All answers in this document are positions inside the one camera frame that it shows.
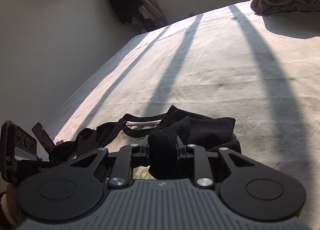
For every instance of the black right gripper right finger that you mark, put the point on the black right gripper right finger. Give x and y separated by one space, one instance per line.
203 167

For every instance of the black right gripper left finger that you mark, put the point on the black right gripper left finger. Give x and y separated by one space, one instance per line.
117 168

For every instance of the beige and black sweatshirt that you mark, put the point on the beige and black sweatshirt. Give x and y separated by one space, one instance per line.
162 131

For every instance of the hanging dark clothes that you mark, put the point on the hanging dark clothes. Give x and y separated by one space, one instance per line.
142 13

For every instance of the person's left hand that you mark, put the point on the person's left hand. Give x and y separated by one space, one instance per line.
9 206

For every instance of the black smartphone on stand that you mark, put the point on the black smartphone on stand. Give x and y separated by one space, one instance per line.
43 137

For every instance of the grey plush bed blanket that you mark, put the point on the grey plush bed blanket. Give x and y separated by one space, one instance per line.
261 70

